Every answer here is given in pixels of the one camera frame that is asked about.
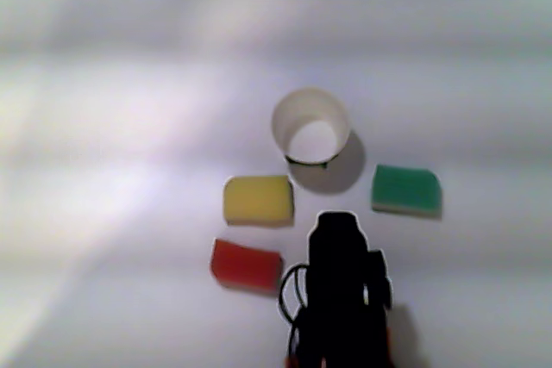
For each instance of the yellow sponge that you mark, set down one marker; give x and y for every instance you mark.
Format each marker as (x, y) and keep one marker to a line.
(259, 201)

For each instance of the white paper cup green tape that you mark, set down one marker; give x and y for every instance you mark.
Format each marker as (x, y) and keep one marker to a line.
(297, 122)

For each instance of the red sponge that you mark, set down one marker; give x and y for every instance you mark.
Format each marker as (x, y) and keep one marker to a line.
(243, 266)

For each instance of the green sponge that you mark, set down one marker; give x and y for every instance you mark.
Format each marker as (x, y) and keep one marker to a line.
(405, 189)

